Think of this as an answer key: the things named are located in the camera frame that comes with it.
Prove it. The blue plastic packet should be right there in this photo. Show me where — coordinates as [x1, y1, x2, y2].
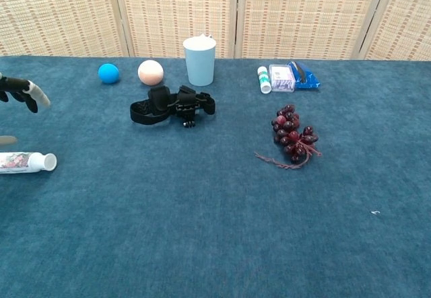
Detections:
[286, 61, 322, 90]

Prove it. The blue felt table cloth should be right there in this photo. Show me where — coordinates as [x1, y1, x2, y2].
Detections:
[0, 55, 431, 298]

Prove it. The peach pink ball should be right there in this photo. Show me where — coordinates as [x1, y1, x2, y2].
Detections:
[137, 59, 165, 87]

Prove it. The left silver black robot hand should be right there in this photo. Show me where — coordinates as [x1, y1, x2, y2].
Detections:
[0, 73, 51, 146]

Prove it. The woven bamboo folding screen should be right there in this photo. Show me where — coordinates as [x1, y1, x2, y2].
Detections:
[0, 0, 431, 61]

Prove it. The dark red grape bunch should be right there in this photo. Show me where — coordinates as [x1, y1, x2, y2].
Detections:
[254, 104, 323, 171]

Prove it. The clear box with purple label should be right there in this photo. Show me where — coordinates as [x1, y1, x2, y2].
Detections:
[269, 63, 296, 94]

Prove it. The white floral toothpaste tube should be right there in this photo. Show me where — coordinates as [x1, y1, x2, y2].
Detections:
[0, 152, 57, 174]

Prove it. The white green glue stick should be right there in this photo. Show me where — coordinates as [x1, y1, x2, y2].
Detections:
[257, 66, 272, 94]

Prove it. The blue ball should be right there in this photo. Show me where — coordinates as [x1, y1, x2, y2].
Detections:
[98, 63, 121, 85]

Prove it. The light blue plastic cup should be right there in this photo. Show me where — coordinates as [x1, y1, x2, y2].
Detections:
[183, 34, 217, 87]

